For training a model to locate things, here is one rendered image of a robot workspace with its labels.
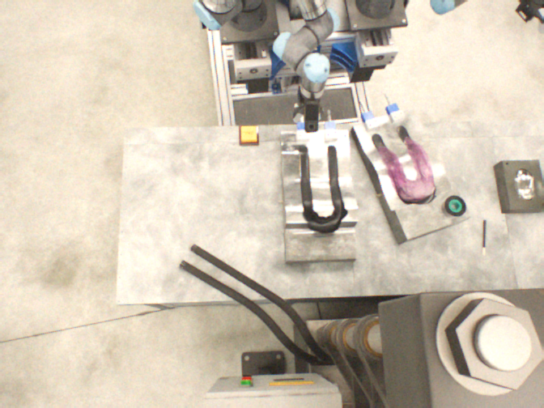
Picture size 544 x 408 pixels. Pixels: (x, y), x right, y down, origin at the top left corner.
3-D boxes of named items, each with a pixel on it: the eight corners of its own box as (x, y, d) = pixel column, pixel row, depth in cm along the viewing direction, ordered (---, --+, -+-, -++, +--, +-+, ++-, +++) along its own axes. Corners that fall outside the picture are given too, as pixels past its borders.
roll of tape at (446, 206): (441, 218, 172) (445, 216, 169) (439, 197, 175) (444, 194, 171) (463, 218, 173) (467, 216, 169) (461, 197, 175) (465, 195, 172)
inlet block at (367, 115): (353, 106, 193) (356, 99, 187) (364, 103, 193) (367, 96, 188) (365, 134, 189) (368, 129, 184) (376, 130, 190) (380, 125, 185)
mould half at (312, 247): (279, 140, 190) (282, 126, 177) (343, 139, 192) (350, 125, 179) (285, 263, 177) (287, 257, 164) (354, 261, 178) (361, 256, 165)
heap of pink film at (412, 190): (371, 148, 185) (376, 140, 177) (413, 135, 187) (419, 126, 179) (398, 209, 178) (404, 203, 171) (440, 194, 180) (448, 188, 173)
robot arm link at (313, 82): (316, 44, 138) (337, 63, 137) (312, 65, 149) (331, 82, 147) (297, 61, 137) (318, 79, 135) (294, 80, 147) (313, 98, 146)
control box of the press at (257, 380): (233, 352, 244) (203, 378, 103) (292, 350, 246) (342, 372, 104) (234, 397, 238) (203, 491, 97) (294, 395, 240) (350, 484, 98)
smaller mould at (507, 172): (493, 166, 191) (501, 159, 184) (529, 165, 191) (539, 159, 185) (501, 214, 185) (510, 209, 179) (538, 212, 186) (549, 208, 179)
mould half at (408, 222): (350, 130, 193) (355, 119, 182) (408, 112, 196) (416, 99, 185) (398, 244, 181) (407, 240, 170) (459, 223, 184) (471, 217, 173)
